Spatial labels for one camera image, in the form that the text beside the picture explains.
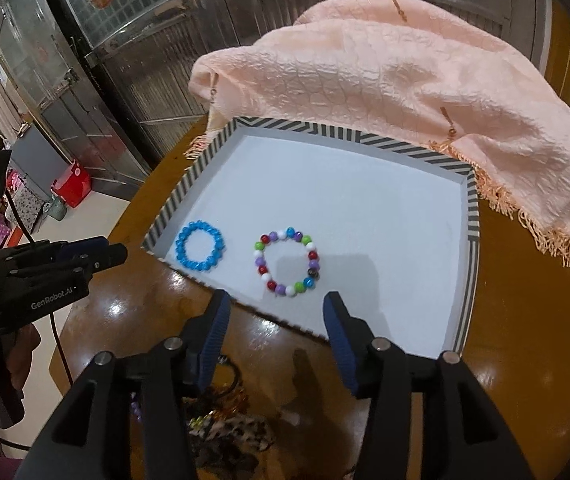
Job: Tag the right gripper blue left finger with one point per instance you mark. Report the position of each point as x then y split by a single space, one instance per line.
212 329

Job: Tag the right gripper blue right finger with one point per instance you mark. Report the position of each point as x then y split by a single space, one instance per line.
346 335

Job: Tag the leopard bow brown scrunchie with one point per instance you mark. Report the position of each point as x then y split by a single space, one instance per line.
245 431

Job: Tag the striped white jewelry tray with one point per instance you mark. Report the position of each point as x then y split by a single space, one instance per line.
304 209

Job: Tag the person's left hand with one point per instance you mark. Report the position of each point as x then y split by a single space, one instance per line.
19 358

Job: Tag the red plastic bin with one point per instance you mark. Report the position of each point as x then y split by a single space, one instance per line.
73 185

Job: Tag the grey cabinet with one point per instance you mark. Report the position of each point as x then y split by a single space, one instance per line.
37 160

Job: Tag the pink quilted fringed scarf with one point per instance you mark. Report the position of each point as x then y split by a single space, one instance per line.
408 70

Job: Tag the metal sliding door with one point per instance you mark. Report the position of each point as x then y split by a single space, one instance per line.
139 54

